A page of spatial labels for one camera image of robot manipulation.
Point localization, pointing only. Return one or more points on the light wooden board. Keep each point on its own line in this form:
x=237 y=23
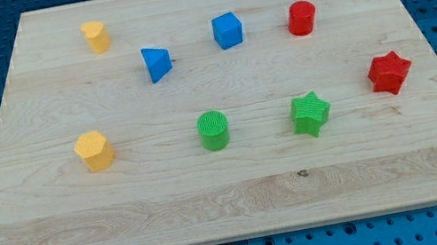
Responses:
x=376 y=154

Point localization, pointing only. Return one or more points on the green cylinder block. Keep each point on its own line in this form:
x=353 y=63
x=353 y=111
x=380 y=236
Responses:
x=213 y=130

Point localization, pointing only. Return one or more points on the yellow hexagon block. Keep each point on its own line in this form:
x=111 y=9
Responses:
x=95 y=151

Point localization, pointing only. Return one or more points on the blue triangle block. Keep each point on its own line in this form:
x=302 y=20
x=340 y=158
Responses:
x=158 y=62

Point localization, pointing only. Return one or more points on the blue cube block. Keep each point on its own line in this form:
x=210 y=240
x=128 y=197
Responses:
x=227 y=30

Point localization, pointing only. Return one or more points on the green star block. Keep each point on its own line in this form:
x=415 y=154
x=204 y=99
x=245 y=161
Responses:
x=309 y=114

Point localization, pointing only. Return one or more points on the red star block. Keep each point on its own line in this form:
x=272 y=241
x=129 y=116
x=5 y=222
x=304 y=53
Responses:
x=388 y=73

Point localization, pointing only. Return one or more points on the red cylinder block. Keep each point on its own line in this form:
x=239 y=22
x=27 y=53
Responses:
x=301 y=18

